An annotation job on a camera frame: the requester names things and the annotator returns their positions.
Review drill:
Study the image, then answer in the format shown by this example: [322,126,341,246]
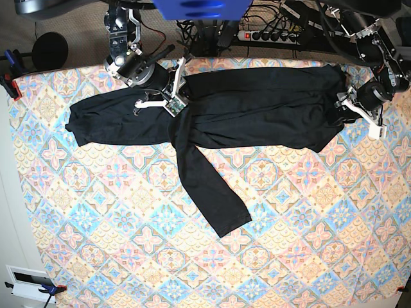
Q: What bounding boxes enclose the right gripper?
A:
[108,45,188,117]

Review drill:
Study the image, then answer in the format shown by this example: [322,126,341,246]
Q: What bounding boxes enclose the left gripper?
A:
[339,80,394,139]

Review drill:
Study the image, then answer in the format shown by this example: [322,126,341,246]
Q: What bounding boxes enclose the black t-shirt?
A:
[66,65,345,237]

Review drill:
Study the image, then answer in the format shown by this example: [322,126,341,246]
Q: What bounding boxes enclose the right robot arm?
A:
[104,1,189,117]

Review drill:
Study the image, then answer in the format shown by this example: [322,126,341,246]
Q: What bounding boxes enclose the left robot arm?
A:
[327,5,410,139]

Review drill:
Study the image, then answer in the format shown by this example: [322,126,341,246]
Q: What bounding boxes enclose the black round stool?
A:
[31,32,69,71]

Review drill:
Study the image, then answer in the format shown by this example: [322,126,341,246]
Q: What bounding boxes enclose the white power strip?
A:
[239,29,322,44]

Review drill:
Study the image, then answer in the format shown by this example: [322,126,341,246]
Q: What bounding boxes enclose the patterned colourful tablecloth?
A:
[8,66,410,307]

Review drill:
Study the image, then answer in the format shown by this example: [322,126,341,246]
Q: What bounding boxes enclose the red blue clamp top left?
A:
[1,49,25,101]

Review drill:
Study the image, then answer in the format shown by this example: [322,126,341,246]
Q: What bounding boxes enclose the black clamp bottom right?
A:
[396,286,410,293]

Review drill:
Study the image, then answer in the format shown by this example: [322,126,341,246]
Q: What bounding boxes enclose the blue clamp bottom left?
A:
[4,282,67,296]

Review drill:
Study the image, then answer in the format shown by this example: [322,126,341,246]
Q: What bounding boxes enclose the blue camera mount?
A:
[153,0,252,21]

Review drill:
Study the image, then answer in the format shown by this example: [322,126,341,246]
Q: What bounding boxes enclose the white wall vent box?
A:
[6,265,53,303]

